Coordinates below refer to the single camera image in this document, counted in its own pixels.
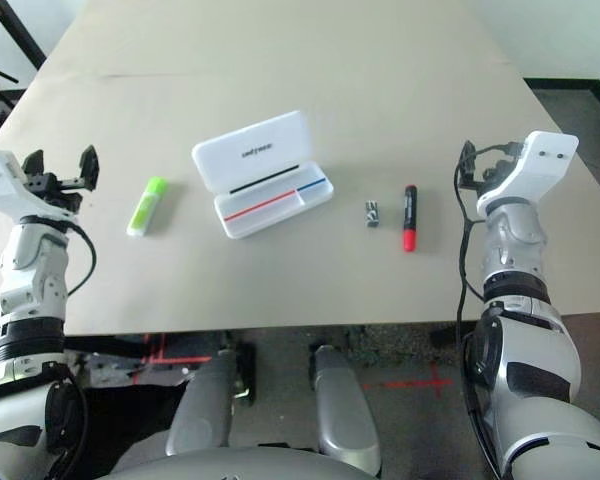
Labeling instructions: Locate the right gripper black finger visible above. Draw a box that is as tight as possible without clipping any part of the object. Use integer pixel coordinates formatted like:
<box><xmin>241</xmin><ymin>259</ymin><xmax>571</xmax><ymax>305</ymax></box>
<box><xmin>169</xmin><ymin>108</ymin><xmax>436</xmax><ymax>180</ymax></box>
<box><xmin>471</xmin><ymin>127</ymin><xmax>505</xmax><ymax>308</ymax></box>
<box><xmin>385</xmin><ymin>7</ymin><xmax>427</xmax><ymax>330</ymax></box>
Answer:
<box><xmin>458</xmin><ymin>140</ymin><xmax>478</xmax><ymax>190</ymax></box>

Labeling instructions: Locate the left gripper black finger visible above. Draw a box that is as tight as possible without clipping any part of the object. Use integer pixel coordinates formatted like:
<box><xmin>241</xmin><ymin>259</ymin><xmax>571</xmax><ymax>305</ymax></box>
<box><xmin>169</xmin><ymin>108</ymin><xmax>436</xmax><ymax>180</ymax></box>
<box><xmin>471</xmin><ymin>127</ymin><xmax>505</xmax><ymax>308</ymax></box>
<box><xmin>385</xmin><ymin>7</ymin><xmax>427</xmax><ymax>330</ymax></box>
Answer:
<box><xmin>21</xmin><ymin>151</ymin><xmax>47</xmax><ymax>177</ymax></box>
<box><xmin>76</xmin><ymin>144</ymin><xmax>100</xmax><ymax>192</ymax></box>

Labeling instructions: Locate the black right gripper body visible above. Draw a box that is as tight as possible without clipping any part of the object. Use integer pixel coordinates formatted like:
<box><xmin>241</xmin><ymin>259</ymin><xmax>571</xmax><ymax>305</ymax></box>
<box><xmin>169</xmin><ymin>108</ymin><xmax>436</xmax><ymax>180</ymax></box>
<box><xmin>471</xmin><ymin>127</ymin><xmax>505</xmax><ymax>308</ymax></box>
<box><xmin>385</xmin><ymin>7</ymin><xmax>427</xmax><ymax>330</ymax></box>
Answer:
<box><xmin>473</xmin><ymin>148</ymin><xmax>517</xmax><ymax>195</ymax></box>

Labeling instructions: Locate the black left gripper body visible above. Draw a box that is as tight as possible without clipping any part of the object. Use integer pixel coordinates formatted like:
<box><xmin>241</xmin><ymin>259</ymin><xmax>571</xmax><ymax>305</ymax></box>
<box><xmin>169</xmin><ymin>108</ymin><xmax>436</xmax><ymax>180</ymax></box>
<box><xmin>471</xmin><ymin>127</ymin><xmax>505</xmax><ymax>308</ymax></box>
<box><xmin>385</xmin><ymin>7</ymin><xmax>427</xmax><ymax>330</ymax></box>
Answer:
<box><xmin>22</xmin><ymin>167</ymin><xmax>86</xmax><ymax>212</ymax></box>

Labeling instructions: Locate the green highlighter pen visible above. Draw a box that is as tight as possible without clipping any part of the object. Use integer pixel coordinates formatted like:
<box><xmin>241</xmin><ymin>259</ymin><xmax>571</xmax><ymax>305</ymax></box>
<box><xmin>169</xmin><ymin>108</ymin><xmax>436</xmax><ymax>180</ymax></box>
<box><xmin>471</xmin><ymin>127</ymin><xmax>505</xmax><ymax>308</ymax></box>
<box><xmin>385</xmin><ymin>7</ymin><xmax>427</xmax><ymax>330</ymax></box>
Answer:
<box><xmin>126</xmin><ymin>176</ymin><xmax>170</xmax><ymax>237</ymax></box>

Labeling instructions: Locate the red and black marker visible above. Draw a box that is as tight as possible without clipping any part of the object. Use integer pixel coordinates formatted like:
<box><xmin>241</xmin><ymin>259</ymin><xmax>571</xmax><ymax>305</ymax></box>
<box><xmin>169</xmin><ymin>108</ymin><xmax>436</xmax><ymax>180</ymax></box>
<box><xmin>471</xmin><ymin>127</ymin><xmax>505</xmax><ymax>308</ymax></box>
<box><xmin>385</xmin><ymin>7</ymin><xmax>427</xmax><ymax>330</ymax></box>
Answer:
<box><xmin>401</xmin><ymin>184</ymin><xmax>421</xmax><ymax>253</ymax></box>

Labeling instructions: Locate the white plastic pencil case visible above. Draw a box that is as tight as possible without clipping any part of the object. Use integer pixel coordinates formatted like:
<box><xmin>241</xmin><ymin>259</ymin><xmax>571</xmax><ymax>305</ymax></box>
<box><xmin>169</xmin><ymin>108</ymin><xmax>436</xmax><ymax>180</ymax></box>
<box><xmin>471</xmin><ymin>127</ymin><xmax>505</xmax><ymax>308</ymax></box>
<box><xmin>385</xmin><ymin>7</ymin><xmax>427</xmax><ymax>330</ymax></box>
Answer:
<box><xmin>190</xmin><ymin>109</ymin><xmax>335</xmax><ymax>240</ymax></box>

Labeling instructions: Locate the black baseboard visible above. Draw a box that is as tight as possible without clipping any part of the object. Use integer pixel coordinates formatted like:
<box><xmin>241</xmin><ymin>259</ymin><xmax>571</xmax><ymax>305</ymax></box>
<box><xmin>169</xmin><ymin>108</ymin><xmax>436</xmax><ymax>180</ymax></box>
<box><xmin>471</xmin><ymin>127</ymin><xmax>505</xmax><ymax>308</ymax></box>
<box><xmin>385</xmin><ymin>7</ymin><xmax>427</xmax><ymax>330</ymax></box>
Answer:
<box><xmin>522</xmin><ymin>77</ymin><xmax>600</xmax><ymax>119</ymax></box>

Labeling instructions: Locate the grey robot left leg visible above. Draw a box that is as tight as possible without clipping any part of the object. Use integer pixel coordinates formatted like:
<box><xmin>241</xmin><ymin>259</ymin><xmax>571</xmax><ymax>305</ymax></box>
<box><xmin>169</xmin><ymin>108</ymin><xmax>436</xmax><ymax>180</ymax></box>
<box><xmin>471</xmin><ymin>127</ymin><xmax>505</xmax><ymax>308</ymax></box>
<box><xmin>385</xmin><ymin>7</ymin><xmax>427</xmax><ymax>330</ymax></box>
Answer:
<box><xmin>164</xmin><ymin>348</ymin><xmax>237</xmax><ymax>459</ymax></box>

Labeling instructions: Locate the grey robot leg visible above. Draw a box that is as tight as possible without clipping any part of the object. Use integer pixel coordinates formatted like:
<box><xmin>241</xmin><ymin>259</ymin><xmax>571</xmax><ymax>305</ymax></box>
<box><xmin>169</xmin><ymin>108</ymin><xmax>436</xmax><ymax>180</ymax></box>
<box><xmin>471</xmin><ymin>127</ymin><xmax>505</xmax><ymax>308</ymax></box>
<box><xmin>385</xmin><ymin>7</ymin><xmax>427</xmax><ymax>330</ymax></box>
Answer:
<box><xmin>164</xmin><ymin>348</ymin><xmax>237</xmax><ymax>459</ymax></box>
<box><xmin>313</xmin><ymin>344</ymin><xmax>382</xmax><ymax>471</ymax></box>

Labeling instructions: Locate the grey robot right leg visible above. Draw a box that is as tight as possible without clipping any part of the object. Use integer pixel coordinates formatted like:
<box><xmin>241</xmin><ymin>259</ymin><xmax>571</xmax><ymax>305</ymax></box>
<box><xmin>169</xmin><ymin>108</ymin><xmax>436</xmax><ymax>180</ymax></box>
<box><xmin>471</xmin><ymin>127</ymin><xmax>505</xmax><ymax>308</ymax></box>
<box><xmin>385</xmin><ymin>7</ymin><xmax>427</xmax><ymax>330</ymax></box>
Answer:
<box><xmin>313</xmin><ymin>344</ymin><xmax>382</xmax><ymax>471</ymax></box>

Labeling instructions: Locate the grey robot torso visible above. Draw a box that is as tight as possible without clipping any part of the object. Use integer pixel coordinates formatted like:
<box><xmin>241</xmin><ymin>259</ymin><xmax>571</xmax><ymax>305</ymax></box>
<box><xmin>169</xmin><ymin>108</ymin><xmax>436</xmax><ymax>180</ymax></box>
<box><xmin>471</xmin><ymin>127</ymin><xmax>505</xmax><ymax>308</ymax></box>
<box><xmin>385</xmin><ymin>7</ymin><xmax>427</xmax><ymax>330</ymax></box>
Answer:
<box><xmin>92</xmin><ymin>442</ymin><xmax>381</xmax><ymax>480</ymax></box>

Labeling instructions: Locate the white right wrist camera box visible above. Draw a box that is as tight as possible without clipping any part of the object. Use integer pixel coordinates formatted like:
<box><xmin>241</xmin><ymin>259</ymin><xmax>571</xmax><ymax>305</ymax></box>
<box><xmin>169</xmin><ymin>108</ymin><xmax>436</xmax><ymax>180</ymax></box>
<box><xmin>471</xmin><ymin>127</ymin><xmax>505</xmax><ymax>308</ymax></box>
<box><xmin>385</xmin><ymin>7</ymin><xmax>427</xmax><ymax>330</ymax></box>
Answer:
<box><xmin>476</xmin><ymin>130</ymin><xmax>580</xmax><ymax>217</ymax></box>

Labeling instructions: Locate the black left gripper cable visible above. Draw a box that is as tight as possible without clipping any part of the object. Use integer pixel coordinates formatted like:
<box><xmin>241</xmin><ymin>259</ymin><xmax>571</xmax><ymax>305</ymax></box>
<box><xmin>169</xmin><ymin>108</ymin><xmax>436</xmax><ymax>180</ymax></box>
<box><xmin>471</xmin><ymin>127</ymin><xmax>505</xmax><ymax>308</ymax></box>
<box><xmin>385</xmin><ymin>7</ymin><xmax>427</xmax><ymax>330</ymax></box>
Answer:
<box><xmin>54</xmin><ymin>219</ymin><xmax>100</xmax><ymax>304</ymax></box>

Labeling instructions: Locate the black right camera cable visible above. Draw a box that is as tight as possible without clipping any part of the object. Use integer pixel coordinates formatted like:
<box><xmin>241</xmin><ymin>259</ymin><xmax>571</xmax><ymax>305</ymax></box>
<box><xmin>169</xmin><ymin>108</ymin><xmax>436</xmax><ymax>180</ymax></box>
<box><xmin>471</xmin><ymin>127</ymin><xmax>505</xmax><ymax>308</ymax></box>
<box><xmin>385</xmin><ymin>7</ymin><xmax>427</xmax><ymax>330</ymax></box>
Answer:
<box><xmin>452</xmin><ymin>141</ymin><xmax>526</xmax><ymax>480</ymax></box>

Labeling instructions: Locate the black metal frame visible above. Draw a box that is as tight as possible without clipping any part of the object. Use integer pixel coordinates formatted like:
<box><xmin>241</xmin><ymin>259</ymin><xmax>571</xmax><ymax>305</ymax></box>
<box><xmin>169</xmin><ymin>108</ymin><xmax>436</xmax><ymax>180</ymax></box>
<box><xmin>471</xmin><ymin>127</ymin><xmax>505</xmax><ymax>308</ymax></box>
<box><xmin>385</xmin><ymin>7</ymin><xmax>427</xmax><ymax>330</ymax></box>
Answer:
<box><xmin>0</xmin><ymin>0</ymin><xmax>50</xmax><ymax>109</ymax></box>

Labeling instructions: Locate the black support bracket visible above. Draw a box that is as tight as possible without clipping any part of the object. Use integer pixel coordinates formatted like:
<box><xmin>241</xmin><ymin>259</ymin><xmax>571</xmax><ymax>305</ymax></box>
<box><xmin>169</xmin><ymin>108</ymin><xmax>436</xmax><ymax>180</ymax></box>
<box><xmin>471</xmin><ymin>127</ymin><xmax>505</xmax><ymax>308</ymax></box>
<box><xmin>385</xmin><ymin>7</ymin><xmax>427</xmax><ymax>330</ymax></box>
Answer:
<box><xmin>232</xmin><ymin>343</ymin><xmax>257</xmax><ymax>406</ymax></box>

